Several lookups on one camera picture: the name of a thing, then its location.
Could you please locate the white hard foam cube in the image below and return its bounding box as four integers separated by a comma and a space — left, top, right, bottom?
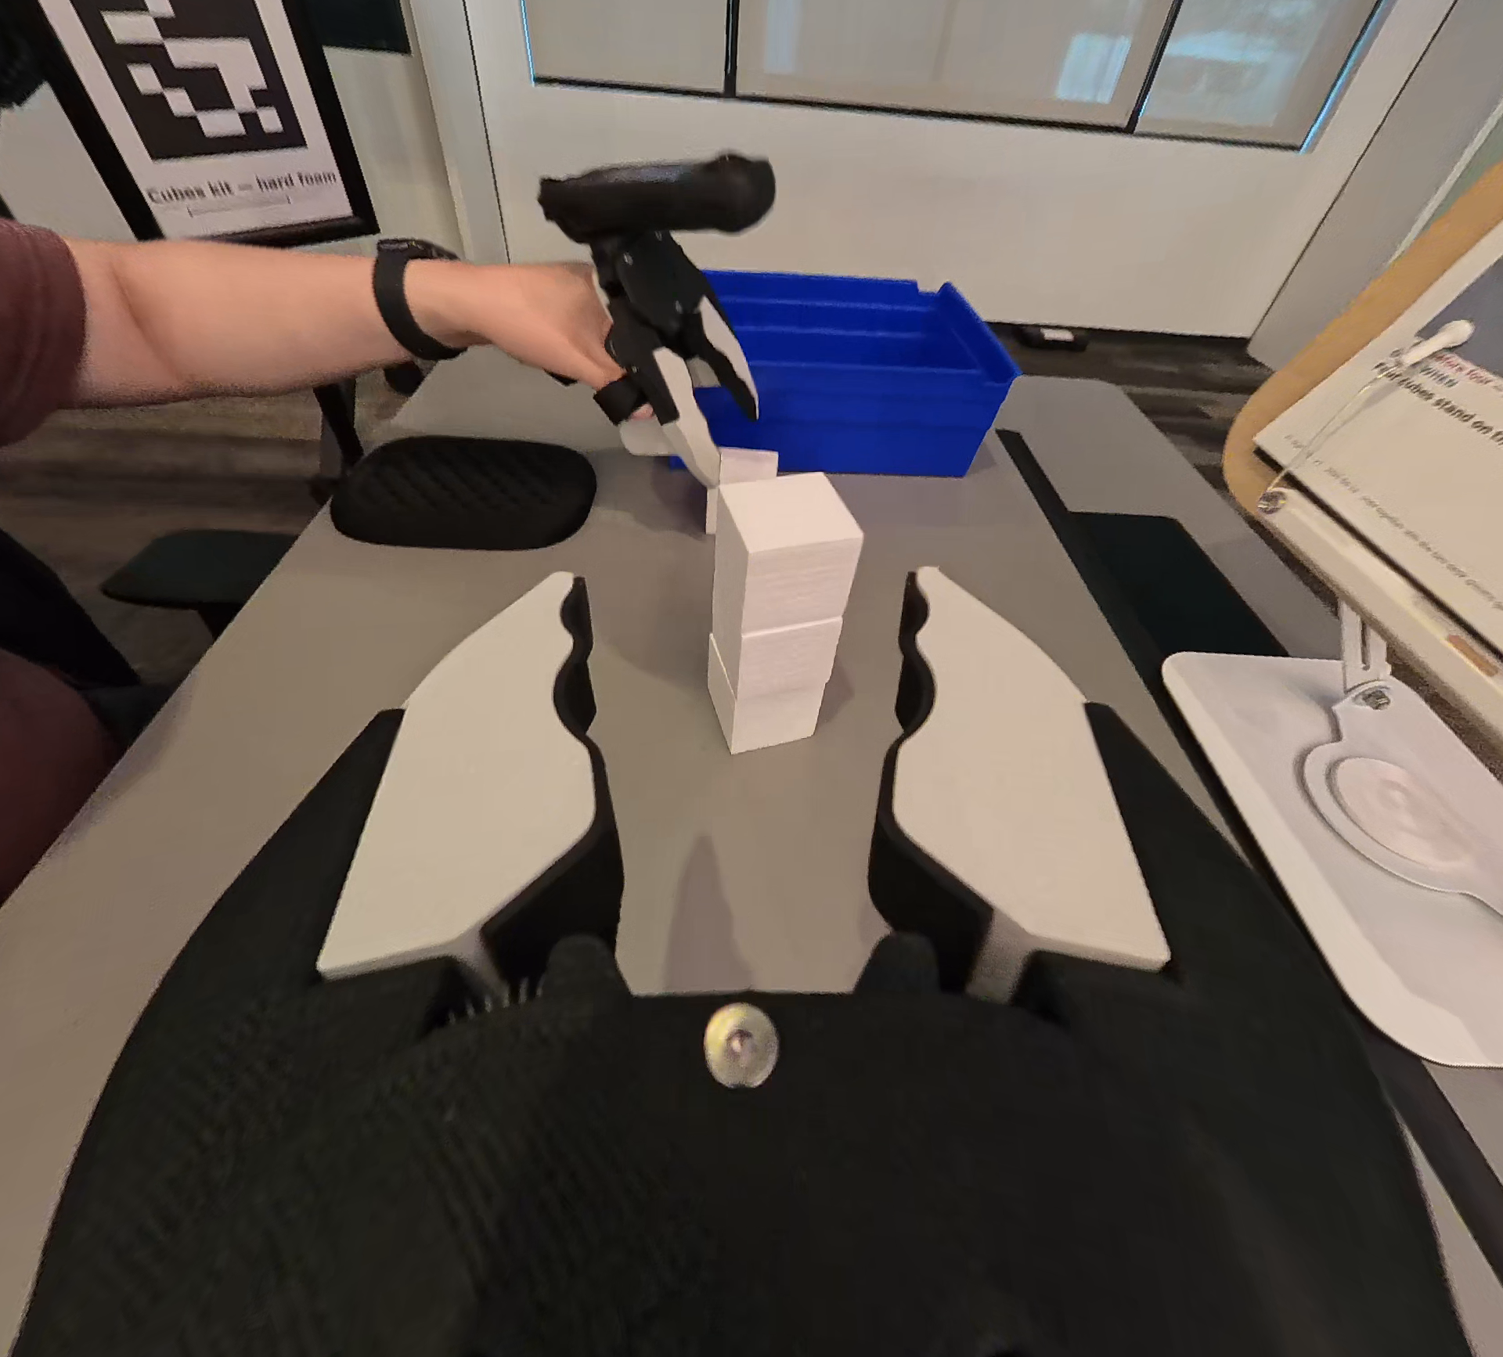
714, 473, 866, 634
708, 664, 830, 756
702, 447, 783, 537
708, 611, 846, 700

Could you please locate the framed marker tag sign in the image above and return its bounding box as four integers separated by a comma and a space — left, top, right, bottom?
0, 0, 384, 249

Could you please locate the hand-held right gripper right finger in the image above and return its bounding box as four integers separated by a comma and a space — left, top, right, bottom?
869, 565, 1175, 1007

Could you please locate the blue plastic bin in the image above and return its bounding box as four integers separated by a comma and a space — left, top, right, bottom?
669, 268, 1023, 479

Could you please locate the printed instruction sheet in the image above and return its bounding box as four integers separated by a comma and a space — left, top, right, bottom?
1254, 224, 1503, 628

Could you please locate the person's left forearm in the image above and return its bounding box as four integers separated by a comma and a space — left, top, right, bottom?
71, 235, 407, 411

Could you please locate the black padded wrist rest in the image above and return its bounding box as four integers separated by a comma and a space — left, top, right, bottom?
329, 434, 600, 553

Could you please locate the person's left hand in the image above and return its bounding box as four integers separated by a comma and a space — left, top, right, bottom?
450, 259, 627, 387

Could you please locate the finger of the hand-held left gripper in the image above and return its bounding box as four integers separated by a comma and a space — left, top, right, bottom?
685, 274, 763, 426
617, 349, 725, 493

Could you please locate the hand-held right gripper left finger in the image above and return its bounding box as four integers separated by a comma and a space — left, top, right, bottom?
317, 573, 627, 1004

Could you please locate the black wrist watch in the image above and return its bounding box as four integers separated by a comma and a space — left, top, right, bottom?
373, 238, 470, 364

